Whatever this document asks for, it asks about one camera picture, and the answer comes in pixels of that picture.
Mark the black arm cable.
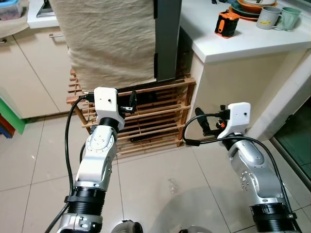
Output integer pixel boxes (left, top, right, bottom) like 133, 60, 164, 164
183, 112, 298, 219
45, 92, 96, 233

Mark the large beige linen cloth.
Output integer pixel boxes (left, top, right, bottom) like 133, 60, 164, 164
50, 0, 157, 91

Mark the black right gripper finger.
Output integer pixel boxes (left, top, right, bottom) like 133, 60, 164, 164
195, 107, 213, 136

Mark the wooden slatted rack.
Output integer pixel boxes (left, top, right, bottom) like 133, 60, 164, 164
67, 68, 197, 156

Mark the orange black tape measure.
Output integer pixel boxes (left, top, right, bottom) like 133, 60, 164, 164
215, 11, 242, 39

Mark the grey robot right leg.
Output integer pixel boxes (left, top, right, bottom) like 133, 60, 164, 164
179, 225, 206, 233

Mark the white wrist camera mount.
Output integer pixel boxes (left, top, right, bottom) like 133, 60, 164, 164
217, 102, 252, 142
92, 87, 126, 131

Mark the beige counter base unit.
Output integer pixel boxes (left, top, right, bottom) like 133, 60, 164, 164
187, 46, 311, 142

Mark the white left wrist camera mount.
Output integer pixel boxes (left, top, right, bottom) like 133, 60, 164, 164
92, 87, 126, 131

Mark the beige kitchen cabinet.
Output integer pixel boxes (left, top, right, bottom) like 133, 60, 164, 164
0, 24, 74, 120

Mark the grey robot left leg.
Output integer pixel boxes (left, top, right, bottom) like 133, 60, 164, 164
111, 220, 144, 233

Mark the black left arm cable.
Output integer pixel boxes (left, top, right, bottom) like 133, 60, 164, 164
45, 92, 96, 233

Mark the grey robot leg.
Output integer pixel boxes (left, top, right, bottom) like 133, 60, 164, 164
111, 220, 144, 233
179, 225, 206, 233

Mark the orange plate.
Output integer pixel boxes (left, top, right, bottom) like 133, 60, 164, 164
232, 0, 268, 14

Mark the grey mug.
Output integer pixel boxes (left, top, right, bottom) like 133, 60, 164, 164
256, 6, 283, 31

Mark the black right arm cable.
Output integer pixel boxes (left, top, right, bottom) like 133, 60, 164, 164
183, 112, 298, 219

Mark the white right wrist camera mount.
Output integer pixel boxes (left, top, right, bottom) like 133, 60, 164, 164
217, 102, 252, 142

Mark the green plastic board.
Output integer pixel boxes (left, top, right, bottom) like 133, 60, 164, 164
0, 95, 26, 136

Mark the green mug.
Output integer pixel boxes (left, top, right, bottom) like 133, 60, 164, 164
279, 7, 303, 32

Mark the grey mini fridge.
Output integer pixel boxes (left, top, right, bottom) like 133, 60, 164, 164
154, 0, 183, 83

